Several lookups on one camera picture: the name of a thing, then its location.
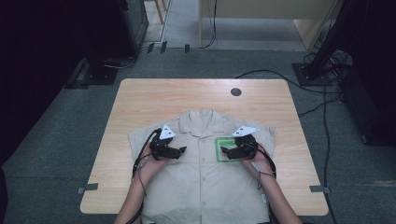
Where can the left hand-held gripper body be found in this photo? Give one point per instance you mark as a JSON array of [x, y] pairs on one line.
[[162, 149]]

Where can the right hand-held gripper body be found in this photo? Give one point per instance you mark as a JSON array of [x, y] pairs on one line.
[[247, 147]]

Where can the beige short-sleeved shirt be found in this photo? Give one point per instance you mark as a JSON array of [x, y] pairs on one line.
[[202, 186]]

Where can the person's left hand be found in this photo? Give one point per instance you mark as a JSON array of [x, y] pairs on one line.
[[151, 166]]

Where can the dark round table grommet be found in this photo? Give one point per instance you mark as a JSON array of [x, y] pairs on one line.
[[236, 91]]

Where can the grey tape strip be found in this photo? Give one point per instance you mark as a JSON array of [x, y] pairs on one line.
[[88, 187], [319, 188]]

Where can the black stand base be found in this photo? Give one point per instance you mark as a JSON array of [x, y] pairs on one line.
[[311, 77], [99, 76]]

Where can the black floor tape piece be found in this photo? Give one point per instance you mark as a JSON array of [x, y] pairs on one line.
[[150, 47], [163, 46], [186, 48]]

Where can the dark equipment box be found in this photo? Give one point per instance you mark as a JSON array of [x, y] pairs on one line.
[[370, 109]]

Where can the wooden chair legs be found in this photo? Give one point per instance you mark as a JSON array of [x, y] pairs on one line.
[[159, 11]]

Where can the black slanted stand column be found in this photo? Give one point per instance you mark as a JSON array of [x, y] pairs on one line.
[[333, 37]]

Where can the black curtain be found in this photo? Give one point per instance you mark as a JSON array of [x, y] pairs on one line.
[[37, 62]]

